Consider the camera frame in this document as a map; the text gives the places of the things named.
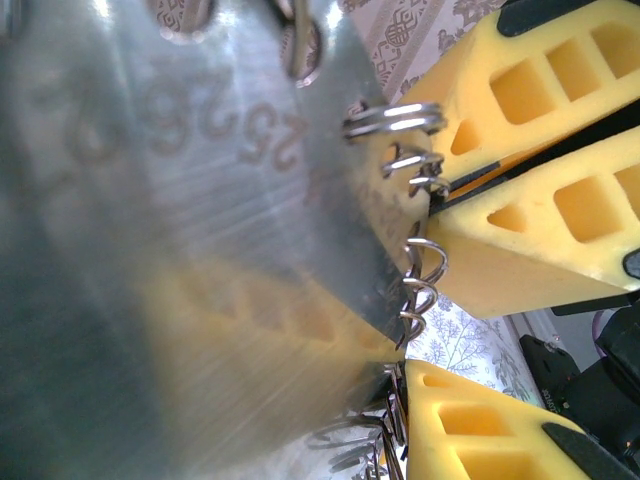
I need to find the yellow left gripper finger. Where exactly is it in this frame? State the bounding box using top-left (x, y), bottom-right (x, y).
top-left (404, 359), bottom-right (640, 480)

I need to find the transparent plastic bag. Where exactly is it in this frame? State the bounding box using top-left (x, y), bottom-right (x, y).
top-left (0, 0), bottom-right (434, 480)

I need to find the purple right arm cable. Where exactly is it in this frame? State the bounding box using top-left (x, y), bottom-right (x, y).
top-left (591, 308), bottom-right (607, 347)

